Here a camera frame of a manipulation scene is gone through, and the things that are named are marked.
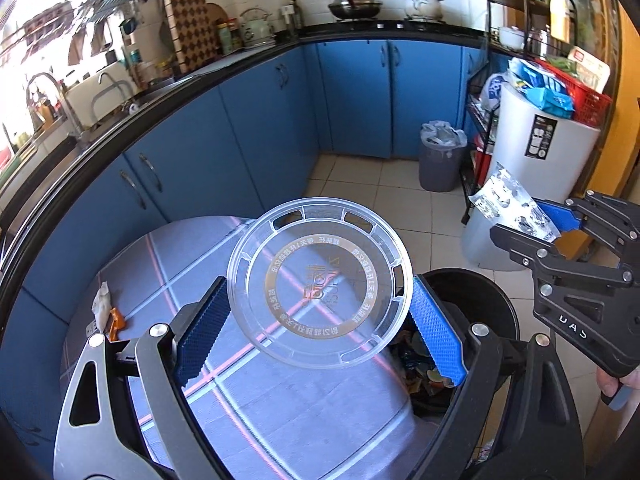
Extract wall-mounted dish rack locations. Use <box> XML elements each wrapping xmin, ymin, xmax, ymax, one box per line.
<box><xmin>65</xmin><ymin>0</ymin><xmax>181</xmax><ymax>66</ymax></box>

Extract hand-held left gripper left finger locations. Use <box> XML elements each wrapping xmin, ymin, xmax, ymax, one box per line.
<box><xmin>52</xmin><ymin>276</ymin><xmax>231</xmax><ymax>480</ymax></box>

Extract grey trash can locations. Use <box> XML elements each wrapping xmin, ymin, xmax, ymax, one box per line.
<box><xmin>419</xmin><ymin>135</ymin><xmax>468</xmax><ymax>193</ymax></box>

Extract white crumpled wrapper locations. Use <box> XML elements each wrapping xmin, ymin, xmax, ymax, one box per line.
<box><xmin>92</xmin><ymin>282</ymin><xmax>112</xmax><ymax>331</ymax></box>

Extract red plastic basket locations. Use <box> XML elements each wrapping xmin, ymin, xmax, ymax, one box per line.
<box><xmin>537</xmin><ymin>57</ymin><xmax>614</xmax><ymax>128</ymax></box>

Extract black trash bin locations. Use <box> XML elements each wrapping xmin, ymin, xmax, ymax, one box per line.
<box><xmin>397</xmin><ymin>268</ymin><xmax>522</xmax><ymax>463</ymax></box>

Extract blue kitchen cabinets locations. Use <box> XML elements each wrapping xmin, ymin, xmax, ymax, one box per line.
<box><xmin>0</xmin><ymin>37</ymin><xmax>497</xmax><ymax>412</ymax></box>

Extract red label food package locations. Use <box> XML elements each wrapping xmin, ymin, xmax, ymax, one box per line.
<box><xmin>567</xmin><ymin>45</ymin><xmax>612</xmax><ymax>89</ymax></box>

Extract black wok with lid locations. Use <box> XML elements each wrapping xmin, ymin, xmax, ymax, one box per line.
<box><xmin>327</xmin><ymin>0</ymin><xmax>385</xmax><ymax>20</ymax></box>

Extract round wooden board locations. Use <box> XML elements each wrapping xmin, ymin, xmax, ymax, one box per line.
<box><xmin>205</xmin><ymin>2</ymin><xmax>230</xmax><ymax>29</ymax></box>

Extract white cooking pot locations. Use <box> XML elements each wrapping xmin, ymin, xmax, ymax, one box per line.
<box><xmin>403</xmin><ymin>0</ymin><xmax>445</xmax><ymax>21</ymax></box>

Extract white spray bottle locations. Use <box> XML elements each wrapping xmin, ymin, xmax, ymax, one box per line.
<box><xmin>548</xmin><ymin>0</ymin><xmax>571</xmax><ymax>44</ymax></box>

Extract pale green kettle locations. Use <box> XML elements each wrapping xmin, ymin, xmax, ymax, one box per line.
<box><xmin>238</xmin><ymin>7</ymin><xmax>277</xmax><ymax>49</ymax></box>

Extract red and white box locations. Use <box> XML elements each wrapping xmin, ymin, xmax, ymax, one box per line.
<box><xmin>472</xmin><ymin>135</ymin><xmax>496</xmax><ymax>184</ymax></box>

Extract white washing machine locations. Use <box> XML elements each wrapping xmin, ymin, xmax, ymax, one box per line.
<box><xmin>460</xmin><ymin>82</ymin><xmax>601</xmax><ymax>269</ymax></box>

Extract white plastic bin liner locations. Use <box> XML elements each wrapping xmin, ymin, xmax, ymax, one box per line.
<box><xmin>419</xmin><ymin>120</ymin><xmax>469</xmax><ymax>148</ymax></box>

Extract blue wipes packet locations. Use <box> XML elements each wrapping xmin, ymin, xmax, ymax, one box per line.
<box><xmin>519</xmin><ymin>87</ymin><xmax>576</xmax><ymax>120</ymax></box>
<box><xmin>508</xmin><ymin>57</ymin><xmax>556</xmax><ymax>91</ymax></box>

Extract black gas stove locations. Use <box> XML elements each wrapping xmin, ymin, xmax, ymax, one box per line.
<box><xmin>334</xmin><ymin>16</ymin><xmax>452</xmax><ymax>32</ymax></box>

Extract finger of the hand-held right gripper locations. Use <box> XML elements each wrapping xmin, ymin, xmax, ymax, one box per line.
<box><xmin>490</xmin><ymin>224</ymin><xmax>634</xmax><ymax>286</ymax></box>
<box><xmin>542</xmin><ymin>191</ymin><xmax>640</xmax><ymax>266</ymax></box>

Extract tall chrome faucet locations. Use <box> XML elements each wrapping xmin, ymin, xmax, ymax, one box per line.
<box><xmin>26</xmin><ymin>72</ymin><xmax>84</xmax><ymax>137</ymax></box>

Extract white sink tub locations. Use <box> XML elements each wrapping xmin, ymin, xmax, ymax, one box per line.
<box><xmin>64</xmin><ymin>60</ymin><xmax>136</xmax><ymax>126</ymax></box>

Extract white plastic bag blue print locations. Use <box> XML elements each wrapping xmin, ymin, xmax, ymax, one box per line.
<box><xmin>479</xmin><ymin>72</ymin><xmax>511</xmax><ymax>111</ymax></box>

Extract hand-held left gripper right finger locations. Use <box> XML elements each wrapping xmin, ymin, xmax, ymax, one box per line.
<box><xmin>410</xmin><ymin>277</ymin><xmax>584</xmax><ymax>480</ymax></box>

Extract small white bowl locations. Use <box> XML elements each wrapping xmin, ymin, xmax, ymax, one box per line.
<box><xmin>497</xmin><ymin>25</ymin><xmax>526</xmax><ymax>51</ymax></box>

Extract person's right hand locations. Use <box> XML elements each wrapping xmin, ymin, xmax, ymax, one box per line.
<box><xmin>596</xmin><ymin>367</ymin><xmax>618</xmax><ymax>397</ymax></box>

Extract checkered wooden cutting board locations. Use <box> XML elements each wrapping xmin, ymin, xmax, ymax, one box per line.
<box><xmin>163</xmin><ymin>0</ymin><xmax>221</xmax><ymax>74</ymax></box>

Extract clear crinkled plastic wrapper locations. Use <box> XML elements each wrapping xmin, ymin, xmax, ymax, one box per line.
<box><xmin>469</xmin><ymin>162</ymin><xmax>561</xmax><ymax>244</ymax></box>

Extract pile of mixed wrappers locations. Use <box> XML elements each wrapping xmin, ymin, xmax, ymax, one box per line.
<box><xmin>394</xmin><ymin>330</ymin><xmax>462</xmax><ymax>402</ymax></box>

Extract green jar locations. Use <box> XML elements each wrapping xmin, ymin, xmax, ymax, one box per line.
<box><xmin>216</xmin><ymin>19</ymin><xmax>236</xmax><ymax>56</ymax></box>

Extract clear round plastic lid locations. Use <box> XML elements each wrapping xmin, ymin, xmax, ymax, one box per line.
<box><xmin>226</xmin><ymin>197</ymin><xmax>415</xmax><ymax>370</ymax></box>

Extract black metal rack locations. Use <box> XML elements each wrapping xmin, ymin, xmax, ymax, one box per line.
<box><xmin>460</xmin><ymin>0</ymin><xmax>582</xmax><ymax>226</ymax></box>

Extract small chrome faucet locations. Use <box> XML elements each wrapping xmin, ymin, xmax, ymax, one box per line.
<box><xmin>91</xmin><ymin>72</ymin><xmax>132</xmax><ymax>121</ymax></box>

